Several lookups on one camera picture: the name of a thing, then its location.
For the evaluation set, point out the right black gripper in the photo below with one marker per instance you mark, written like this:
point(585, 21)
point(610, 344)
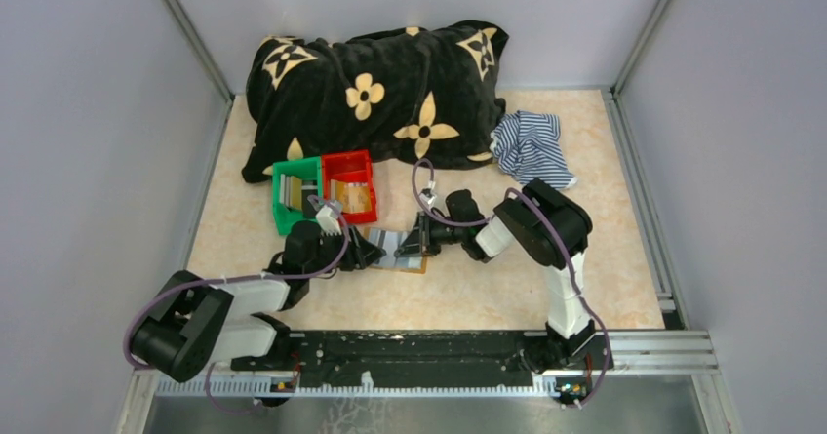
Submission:
point(419, 242)

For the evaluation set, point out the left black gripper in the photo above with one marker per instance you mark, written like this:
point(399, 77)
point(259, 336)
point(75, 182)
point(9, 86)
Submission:
point(359, 254)

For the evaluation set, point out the yellow leather card holder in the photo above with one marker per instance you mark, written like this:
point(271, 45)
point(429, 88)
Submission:
point(389, 241)

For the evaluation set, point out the green plastic bin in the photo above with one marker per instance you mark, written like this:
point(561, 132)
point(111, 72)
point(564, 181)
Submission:
point(308, 168)

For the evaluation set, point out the red plastic bin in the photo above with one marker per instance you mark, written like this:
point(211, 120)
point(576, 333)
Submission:
point(351, 166)

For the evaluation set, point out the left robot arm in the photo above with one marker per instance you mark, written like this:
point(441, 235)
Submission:
point(195, 322)

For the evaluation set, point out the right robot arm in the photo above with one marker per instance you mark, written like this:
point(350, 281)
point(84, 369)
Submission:
point(549, 227)

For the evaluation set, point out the cards in green bin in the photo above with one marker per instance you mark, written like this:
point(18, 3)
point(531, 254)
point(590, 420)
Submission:
point(294, 192)

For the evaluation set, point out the cards in red bin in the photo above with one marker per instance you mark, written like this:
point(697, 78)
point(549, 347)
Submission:
point(354, 197)

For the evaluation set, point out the blue striped cloth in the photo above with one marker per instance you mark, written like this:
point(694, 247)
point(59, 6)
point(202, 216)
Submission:
point(527, 145)

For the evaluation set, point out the black floral blanket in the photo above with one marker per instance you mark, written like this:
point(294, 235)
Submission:
point(406, 94)

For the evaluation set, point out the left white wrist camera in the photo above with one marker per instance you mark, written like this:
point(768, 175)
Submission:
point(328, 217)

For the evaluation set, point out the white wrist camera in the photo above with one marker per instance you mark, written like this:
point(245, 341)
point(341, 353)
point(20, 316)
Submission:
point(328, 217)
point(428, 197)

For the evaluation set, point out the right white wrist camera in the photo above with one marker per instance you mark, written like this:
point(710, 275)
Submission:
point(428, 197)

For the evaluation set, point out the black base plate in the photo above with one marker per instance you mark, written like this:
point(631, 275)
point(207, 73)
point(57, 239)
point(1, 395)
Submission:
point(402, 360)

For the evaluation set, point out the aluminium front rail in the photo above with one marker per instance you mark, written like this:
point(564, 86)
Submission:
point(635, 353)

